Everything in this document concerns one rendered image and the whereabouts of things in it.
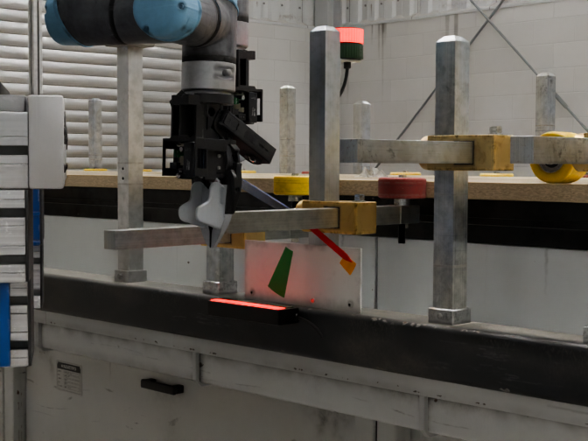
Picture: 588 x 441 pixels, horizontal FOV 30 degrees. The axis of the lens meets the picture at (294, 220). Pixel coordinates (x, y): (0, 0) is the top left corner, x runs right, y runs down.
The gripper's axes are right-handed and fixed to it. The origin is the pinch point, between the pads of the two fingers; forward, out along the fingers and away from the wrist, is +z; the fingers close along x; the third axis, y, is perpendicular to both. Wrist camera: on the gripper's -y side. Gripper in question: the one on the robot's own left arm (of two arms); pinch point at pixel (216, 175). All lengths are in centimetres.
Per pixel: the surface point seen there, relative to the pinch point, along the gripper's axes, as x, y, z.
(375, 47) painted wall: 777, -627, -126
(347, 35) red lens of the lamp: 13.5, 16.2, -22.4
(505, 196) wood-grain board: 29.5, 35.6, 3.0
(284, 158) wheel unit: 118, -102, -4
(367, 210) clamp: 11.0, 22.9, 5.2
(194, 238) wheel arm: 0.2, -5.6, 10.5
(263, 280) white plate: 8.2, 2.6, 17.4
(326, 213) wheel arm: 5.4, 19.4, 5.5
